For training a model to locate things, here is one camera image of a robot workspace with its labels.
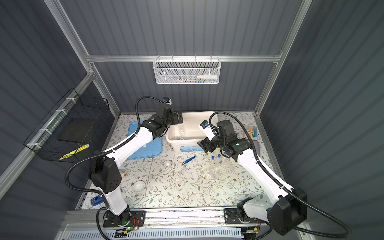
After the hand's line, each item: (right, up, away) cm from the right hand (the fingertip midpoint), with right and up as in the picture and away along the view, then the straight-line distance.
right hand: (205, 138), depth 78 cm
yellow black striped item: (-60, -5, -11) cm, 61 cm away
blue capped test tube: (+5, -19, +12) cm, 23 cm away
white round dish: (-37, -27, +5) cm, 46 cm away
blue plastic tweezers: (-11, -16, +16) cm, 25 cm away
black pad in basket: (-68, +4, -1) cm, 68 cm away
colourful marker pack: (+36, +2, +29) cm, 47 cm away
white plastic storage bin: (-14, -1, +27) cm, 30 cm away
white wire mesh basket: (-13, +53, +46) cm, 71 cm away
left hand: (-18, +14, +9) cm, 24 cm away
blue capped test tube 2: (+8, -14, +7) cm, 18 cm away
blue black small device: (-57, -32, -1) cm, 66 cm away
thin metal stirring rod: (-33, -24, +9) cm, 41 cm away
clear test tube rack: (+14, -19, +13) cm, 27 cm away
